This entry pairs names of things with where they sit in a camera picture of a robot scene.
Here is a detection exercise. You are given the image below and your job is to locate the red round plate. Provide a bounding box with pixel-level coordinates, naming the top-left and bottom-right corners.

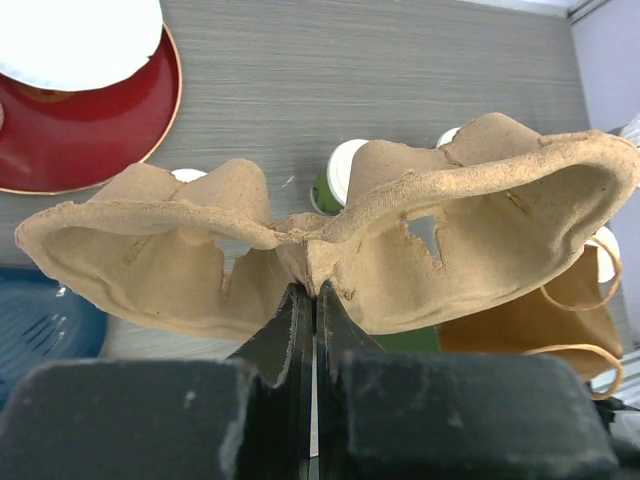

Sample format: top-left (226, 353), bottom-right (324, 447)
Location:
top-left (1, 29), bottom-right (183, 195)

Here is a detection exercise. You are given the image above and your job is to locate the green paper bag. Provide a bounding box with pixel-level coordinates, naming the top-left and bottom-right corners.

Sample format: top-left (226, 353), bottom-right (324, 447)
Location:
top-left (374, 245), bottom-right (624, 400)

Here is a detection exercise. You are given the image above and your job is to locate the white paper plate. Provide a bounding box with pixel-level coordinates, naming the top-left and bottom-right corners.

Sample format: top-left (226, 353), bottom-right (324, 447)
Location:
top-left (1, 0), bottom-right (163, 92)

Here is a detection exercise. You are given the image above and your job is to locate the green paper cup stack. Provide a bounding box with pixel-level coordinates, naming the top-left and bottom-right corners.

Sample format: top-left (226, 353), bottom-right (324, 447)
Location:
top-left (587, 226), bottom-right (620, 284)

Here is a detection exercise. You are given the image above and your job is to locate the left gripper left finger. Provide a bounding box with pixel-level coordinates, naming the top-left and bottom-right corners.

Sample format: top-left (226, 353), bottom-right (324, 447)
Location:
top-left (1, 284), bottom-right (314, 479)

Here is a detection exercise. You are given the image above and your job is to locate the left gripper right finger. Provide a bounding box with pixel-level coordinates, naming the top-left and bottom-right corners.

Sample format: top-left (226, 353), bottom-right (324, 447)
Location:
top-left (316, 283), bottom-right (618, 479)

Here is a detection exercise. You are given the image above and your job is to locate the blue leaf-shaped dish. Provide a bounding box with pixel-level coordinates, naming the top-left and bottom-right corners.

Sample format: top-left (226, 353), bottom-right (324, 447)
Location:
top-left (1, 265), bottom-right (108, 404)

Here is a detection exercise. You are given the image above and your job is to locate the spare white lid stack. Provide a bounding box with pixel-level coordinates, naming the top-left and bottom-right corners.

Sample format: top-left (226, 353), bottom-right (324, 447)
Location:
top-left (171, 168), bottom-right (206, 183)

